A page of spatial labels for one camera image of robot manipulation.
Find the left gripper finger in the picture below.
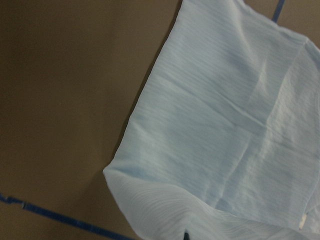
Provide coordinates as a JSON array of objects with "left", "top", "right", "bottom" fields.
[{"left": 183, "top": 232, "right": 190, "bottom": 240}]

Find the light blue button shirt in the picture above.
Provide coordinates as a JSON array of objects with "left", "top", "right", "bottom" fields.
[{"left": 103, "top": 0, "right": 320, "bottom": 240}]

